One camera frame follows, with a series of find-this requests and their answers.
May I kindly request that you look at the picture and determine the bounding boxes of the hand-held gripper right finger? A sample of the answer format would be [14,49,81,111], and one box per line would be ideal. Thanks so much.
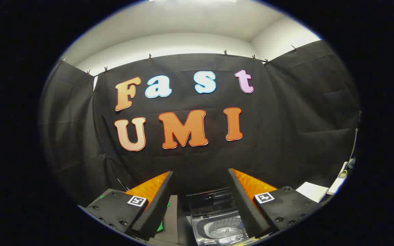
[228,168,320,239]

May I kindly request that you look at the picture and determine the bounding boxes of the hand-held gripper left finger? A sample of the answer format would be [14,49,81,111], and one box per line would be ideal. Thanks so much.
[77,171,175,241]

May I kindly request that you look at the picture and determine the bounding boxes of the green garment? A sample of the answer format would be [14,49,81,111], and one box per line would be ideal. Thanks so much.
[155,202,171,233]

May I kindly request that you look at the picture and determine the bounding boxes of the grey washing machine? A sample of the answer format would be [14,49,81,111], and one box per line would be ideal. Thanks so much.
[190,209,252,246]

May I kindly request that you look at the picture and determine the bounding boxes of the grey flat board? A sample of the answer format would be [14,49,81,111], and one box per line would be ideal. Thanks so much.
[156,195,197,246]

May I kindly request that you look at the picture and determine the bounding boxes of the black backdrop cloth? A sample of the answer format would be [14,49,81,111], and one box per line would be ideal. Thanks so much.
[39,40,361,209]

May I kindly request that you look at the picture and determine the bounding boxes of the white flat board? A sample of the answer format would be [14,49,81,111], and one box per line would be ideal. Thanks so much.
[296,182,329,203]

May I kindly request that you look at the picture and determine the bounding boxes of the white power strip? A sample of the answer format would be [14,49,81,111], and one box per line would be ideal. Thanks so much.
[327,161,351,195]

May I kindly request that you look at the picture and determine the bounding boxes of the grey cable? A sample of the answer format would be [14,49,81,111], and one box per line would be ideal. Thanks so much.
[349,111,362,168]

